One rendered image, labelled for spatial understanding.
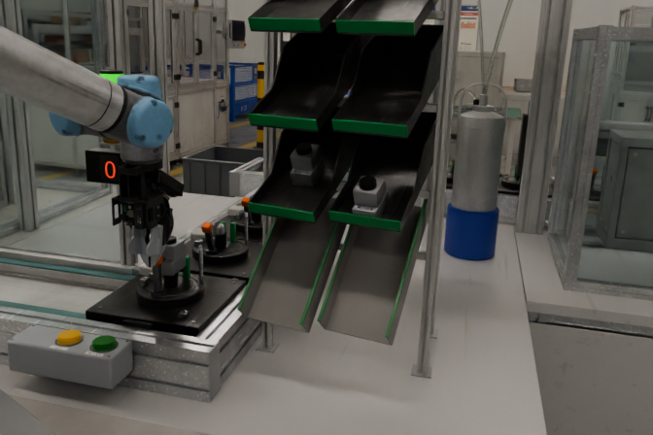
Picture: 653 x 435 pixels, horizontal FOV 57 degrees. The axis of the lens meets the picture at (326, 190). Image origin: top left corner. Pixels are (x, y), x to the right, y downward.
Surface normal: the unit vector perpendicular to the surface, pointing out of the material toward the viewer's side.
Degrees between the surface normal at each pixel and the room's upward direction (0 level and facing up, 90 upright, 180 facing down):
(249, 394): 0
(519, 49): 90
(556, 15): 90
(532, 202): 90
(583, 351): 90
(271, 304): 45
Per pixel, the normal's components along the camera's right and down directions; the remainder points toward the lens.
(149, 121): 0.79, 0.19
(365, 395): 0.04, -0.97
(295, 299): -0.26, -0.54
